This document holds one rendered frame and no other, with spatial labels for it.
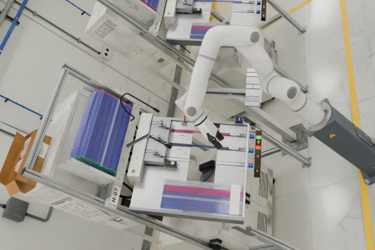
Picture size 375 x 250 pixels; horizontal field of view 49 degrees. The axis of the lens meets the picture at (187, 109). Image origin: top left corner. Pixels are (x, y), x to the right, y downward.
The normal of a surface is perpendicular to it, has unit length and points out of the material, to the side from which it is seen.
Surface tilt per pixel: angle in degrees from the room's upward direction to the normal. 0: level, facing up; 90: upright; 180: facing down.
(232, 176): 44
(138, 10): 90
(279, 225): 0
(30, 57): 90
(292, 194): 0
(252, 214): 90
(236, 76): 90
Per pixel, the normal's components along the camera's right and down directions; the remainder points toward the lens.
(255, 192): 0.66, -0.35
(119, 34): -0.13, 0.82
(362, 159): 0.02, 0.72
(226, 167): -0.07, -0.57
